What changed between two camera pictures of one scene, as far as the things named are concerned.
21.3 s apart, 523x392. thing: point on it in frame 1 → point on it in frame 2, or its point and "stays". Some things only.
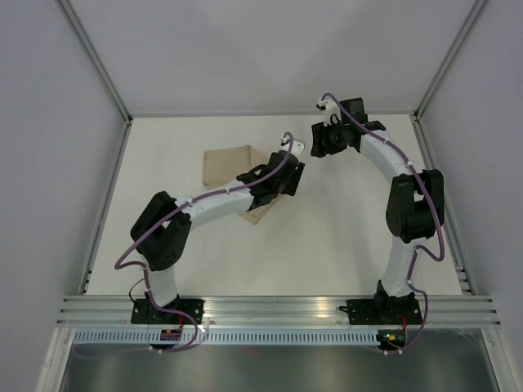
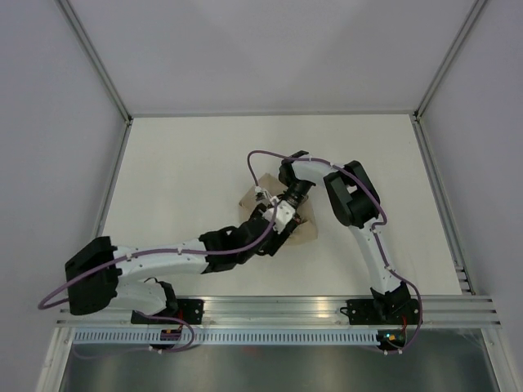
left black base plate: (145, 311) stays
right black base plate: (373, 311) stays
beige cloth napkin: (224, 166) → (306, 230)
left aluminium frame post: (96, 59) stays
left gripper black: (291, 187) → (276, 241)
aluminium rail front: (269, 310) stays
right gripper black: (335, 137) → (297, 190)
